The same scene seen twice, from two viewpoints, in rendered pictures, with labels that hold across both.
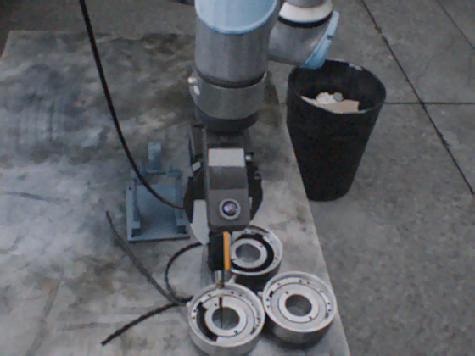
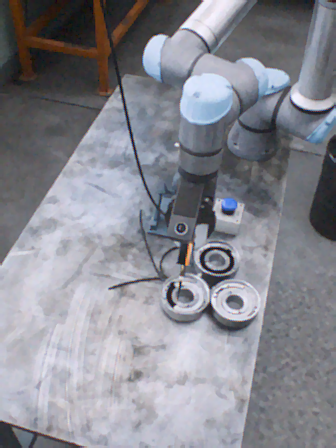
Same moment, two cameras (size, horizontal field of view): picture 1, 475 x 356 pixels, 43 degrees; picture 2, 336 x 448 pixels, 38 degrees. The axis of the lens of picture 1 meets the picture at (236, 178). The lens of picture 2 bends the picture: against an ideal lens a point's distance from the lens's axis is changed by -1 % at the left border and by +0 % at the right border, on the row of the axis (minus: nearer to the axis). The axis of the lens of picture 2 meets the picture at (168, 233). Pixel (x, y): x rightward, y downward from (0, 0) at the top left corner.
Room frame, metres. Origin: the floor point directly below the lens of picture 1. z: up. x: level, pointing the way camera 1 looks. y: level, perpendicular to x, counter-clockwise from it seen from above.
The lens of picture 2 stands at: (-0.06, -0.19, 1.69)
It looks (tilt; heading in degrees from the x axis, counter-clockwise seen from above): 48 degrees down; 23
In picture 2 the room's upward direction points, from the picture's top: 4 degrees clockwise
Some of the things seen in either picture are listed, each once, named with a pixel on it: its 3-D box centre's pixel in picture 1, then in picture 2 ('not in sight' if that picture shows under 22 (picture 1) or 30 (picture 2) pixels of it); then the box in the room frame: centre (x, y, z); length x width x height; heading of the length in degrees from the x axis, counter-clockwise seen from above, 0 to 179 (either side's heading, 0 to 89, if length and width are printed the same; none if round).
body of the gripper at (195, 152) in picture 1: (222, 141); (196, 185); (0.56, 0.02, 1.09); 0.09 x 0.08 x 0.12; 13
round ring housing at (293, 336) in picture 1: (297, 308); (234, 304); (0.54, -0.11, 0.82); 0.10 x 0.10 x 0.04
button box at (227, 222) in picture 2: not in sight; (227, 215); (0.78, 0.00, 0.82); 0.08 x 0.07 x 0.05; 10
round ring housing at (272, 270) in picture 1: (247, 256); (216, 262); (0.63, -0.03, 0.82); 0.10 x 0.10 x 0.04
